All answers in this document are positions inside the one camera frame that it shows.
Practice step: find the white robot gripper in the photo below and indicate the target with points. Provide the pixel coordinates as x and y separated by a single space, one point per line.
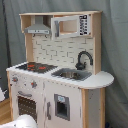
2 97

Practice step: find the white oven door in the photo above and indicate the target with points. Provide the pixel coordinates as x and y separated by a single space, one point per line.
26 101

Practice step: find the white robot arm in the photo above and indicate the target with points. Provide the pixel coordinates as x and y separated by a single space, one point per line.
9 113

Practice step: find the wooden toy kitchen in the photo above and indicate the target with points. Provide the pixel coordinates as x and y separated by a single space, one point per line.
63 53

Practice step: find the left red oven knob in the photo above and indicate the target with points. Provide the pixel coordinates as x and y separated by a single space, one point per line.
14 79

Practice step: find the red oven knob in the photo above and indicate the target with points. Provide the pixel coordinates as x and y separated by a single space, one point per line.
14 79
33 84

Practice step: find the right red oven knob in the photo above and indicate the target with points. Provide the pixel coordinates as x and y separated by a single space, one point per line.
33 84

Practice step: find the black stovetop red burners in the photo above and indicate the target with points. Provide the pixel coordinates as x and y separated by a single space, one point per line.
36 67

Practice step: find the white cabinet door with dispenser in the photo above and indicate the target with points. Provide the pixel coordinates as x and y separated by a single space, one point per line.
63 106

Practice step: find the grey range hood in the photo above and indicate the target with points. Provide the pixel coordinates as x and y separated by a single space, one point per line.
39 27

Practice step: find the grey metal sink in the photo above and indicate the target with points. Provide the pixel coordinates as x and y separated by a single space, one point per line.
72 74

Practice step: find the black toy faucet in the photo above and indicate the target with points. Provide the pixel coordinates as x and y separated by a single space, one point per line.
85 61

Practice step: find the white microwave door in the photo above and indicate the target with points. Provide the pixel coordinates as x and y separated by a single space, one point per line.
70 26

